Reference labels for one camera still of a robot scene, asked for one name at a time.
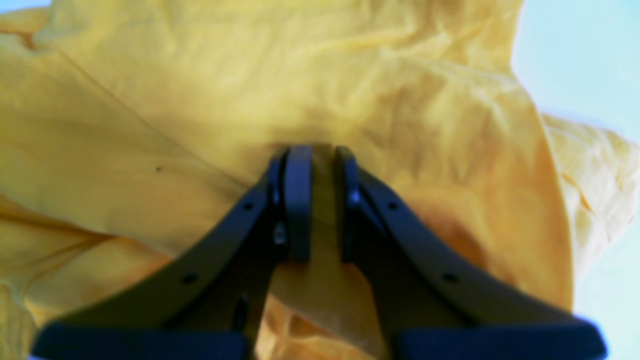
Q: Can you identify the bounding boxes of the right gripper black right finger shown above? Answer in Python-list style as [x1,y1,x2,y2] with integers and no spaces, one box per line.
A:
[334,146,608,360]

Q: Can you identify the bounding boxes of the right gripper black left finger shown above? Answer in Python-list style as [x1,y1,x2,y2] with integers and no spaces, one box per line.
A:
[30,145,313,360]

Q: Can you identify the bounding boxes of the orange t-shirt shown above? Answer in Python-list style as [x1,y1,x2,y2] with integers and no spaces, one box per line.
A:
[0,0,639,360]

